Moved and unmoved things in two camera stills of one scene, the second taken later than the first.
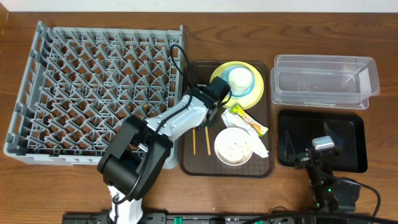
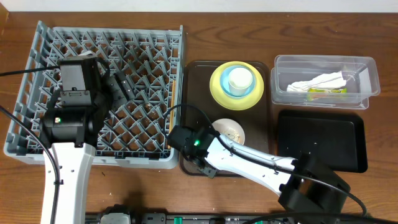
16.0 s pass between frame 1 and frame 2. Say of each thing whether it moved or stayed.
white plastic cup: stayed
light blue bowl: stayed
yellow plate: stayed
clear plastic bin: stayed
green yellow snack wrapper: moved
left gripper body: moved
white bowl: moved
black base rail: stayed
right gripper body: moved
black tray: stayed
